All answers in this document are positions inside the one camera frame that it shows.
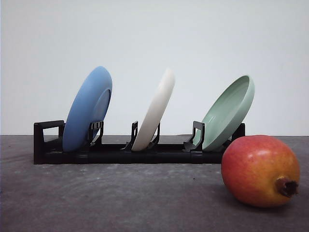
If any white plate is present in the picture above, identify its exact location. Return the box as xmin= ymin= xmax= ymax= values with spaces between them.
xmin=132 ymin=69 xmax=175 ymax=151

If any red yellow pomegranate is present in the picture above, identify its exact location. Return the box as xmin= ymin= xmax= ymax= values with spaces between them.
xmin=221 ymin=135 xmax=300 ymax=208

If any blue plate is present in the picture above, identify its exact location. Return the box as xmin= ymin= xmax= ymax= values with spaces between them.
xmin=63 ymin=66 xmax=112 ymax=152

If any green plate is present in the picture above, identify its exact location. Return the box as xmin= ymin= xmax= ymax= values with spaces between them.
xmin=194 ymin=75 xmax=255 ymax=151

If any black plastic dish rack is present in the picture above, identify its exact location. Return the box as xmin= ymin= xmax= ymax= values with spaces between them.
xmin=33 ymin=120 xmax=246 ymax=165

